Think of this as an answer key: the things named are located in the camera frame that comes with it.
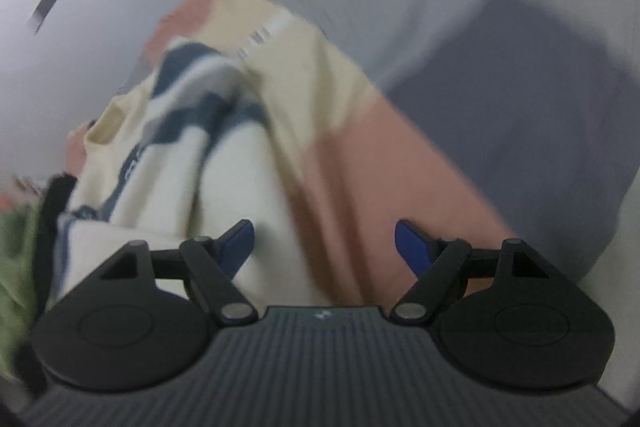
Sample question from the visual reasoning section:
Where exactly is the patchwork bed blanket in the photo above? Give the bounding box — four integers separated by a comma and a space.
65, 0, 640, 309

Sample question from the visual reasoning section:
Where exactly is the green fleece jacket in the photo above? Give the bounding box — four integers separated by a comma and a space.
0, 201, 49, 360

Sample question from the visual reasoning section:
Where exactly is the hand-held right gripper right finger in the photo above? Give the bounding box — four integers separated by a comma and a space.
390, 219, 552, 325

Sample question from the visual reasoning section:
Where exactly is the grey wall switch panel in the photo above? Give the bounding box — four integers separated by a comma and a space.
27, 0, 74, 31

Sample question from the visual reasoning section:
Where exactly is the cream striped sweater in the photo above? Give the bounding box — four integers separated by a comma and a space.
57, 38, 321, 309

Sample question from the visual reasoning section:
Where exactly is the black jacket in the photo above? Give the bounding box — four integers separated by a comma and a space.
34, 174, 79, 314

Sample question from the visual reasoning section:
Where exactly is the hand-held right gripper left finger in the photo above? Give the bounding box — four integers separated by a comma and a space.
99, 219, 260, 328

